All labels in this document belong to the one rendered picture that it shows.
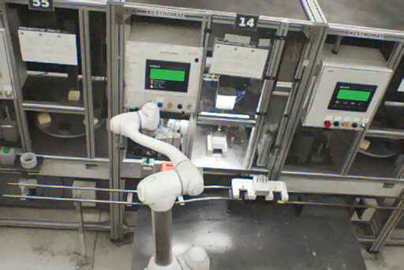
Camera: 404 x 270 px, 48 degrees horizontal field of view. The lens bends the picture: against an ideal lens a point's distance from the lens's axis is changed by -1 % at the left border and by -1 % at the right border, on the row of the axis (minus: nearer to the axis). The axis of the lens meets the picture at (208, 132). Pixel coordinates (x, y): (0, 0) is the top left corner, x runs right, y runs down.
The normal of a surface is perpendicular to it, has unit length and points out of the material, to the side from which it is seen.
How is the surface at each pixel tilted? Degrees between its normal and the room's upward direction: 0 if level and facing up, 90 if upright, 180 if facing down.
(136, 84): 90
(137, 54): 90
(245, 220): 0
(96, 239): 0
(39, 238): 0
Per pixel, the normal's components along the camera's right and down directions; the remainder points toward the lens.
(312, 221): 0.13, -0.75
